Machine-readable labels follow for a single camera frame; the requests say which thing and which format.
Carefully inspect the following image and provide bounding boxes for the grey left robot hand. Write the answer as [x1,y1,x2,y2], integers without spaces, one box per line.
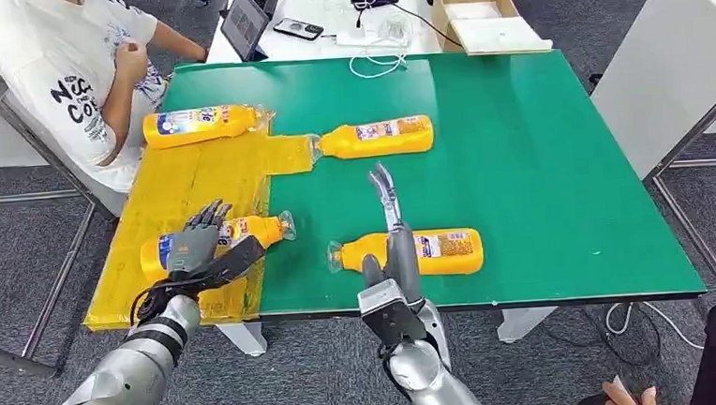
[162,196,270,296]

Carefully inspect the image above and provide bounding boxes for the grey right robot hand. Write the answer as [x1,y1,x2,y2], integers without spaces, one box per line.
[352,158,427,311]

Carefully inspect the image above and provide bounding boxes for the orange drink bottle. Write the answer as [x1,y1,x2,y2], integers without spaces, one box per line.
[138,209,301,284]
[142,102,263,152]
[325,225,486,285]
[308,113,437,163]

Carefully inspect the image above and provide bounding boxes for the yellow plastic sheet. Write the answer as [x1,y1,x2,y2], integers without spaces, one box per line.
[70,101,327,335]

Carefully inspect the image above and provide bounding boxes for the white table leg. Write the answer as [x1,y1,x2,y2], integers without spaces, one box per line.
[216,321,270,360]
[496,305,560,345]

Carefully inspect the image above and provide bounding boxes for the green table mat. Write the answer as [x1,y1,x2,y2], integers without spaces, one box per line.
[159,32,709,331]

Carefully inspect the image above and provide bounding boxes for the white power strip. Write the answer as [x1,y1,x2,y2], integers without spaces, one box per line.
[335,26,412,50]

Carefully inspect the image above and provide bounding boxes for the black tablet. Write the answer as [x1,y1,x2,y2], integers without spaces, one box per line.
[219,0,275,65]

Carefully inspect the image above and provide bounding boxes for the open cardboard box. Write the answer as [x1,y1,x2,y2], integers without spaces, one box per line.
[430,0,555,60]

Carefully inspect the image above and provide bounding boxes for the black smartphone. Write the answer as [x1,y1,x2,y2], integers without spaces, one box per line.
[272,15,326,44]

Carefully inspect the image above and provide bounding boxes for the white side table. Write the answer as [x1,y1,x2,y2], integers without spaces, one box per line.
[584,0,716,183]

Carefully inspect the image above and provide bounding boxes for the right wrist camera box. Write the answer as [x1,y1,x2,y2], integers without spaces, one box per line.
[356,277,430,352]

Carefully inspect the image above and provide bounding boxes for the white looped cable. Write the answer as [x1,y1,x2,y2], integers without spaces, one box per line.
[348,49,412,81]

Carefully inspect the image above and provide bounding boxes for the thin black cable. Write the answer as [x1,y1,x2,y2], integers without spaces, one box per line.
[354,0,466,57]

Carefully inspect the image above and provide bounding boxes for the black floor cable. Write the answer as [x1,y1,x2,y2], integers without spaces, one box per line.
[541,301,665,375]

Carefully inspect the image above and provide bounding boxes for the white floor cable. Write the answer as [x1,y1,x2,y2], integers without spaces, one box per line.
[604,298,708,357]

